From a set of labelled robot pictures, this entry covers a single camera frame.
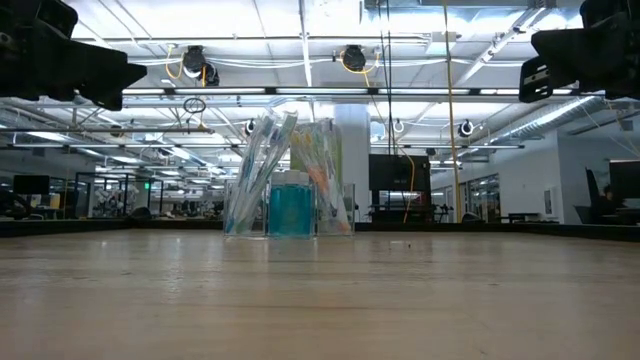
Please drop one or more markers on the clear bag of toothbrushes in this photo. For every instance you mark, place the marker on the clear bag of toothbrushes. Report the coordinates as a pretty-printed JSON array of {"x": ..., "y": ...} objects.
[{"x": 351, "y": 215}]

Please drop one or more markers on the orange white toothbrush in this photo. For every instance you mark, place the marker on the orange white toothbrush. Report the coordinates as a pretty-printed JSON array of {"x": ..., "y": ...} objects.
[
  {"x": 344, "y": 227},
  {"x": 320, "y": 180}
]

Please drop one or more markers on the person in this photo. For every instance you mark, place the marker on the person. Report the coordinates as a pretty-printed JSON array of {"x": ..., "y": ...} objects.
[{"x": 606, "y": 205}]

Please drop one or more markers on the black aluminium table frame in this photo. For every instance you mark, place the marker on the black aluminium table frame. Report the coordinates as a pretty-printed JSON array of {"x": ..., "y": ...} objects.
[{"x": 100, "y": 226}]

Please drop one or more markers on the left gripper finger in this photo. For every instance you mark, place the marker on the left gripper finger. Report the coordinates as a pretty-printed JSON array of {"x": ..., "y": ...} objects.
[{"x": 110, "y": 70}]

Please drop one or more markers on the black monitor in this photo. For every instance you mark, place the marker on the black monitor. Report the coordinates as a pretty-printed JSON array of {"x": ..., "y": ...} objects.
[
  {"x": 31, "y": 184},
  {"x": 625, "y": 179}
]

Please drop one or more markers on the silver ventilation duct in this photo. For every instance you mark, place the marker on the silver ventilation duct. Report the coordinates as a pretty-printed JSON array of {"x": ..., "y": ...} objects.
[{"x": 550, "y": 117}]

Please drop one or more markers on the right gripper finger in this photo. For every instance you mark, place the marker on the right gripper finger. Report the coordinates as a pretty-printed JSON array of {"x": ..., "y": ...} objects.
[{"x": 570, "y": 50}]

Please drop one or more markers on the white building column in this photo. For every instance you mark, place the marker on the white building column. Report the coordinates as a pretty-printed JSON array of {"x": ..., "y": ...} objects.
[{"x": 356, "y": 150}]

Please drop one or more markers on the green white toothbrush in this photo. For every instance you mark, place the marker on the green white toothbrush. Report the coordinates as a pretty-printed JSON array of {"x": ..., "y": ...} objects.
[{"x": 306, "y": 150}]

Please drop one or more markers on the large black screen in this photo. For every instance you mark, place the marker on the large black screen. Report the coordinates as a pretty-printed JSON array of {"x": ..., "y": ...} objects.
[{"x": 400, "y": 172}]

